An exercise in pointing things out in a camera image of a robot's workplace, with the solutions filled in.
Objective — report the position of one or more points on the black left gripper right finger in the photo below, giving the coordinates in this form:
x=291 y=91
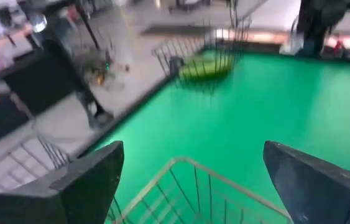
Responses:
x=317 y=186

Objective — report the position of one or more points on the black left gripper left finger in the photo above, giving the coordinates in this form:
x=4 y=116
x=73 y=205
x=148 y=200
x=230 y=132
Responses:
x=78 y=193

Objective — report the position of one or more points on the green cucumber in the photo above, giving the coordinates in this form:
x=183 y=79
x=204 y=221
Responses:
x=202 y=73

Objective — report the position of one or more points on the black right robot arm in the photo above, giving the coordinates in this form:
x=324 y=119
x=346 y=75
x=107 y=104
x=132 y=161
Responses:
x=317 y=25

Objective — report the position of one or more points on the green felt mat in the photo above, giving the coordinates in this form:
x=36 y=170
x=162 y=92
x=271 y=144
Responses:
x=255 y=118

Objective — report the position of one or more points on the black box-shaped furniture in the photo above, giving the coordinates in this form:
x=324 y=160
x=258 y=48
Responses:
x=38 y=81

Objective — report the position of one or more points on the black floor stand pole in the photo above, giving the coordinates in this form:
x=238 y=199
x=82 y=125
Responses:
x=86 y=21

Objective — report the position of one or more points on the shiny round metal object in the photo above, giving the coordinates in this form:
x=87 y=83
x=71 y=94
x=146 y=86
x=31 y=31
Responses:
x=38 y=21

